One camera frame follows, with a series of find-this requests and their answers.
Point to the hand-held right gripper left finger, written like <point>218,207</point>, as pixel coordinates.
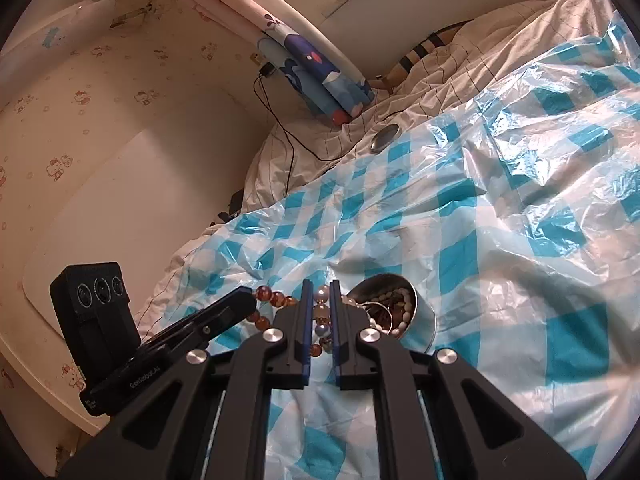
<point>306,340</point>

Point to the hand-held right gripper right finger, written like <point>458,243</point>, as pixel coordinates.
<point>336,340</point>

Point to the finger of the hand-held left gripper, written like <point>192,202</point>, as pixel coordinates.
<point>225,298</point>
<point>220,322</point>

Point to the round metal tin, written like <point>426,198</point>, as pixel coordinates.
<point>425,332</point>

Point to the blue checkered plastic sheet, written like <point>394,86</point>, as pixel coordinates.
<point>500,240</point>

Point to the round metal tin lid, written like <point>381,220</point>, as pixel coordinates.
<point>385,137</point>

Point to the black charger plug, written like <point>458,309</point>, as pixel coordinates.
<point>266,70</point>

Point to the blue printed curtain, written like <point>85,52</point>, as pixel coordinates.
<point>310,60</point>

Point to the white striped bedsheet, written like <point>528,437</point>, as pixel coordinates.
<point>400,95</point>

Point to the dark striped pillow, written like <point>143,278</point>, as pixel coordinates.
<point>425,47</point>

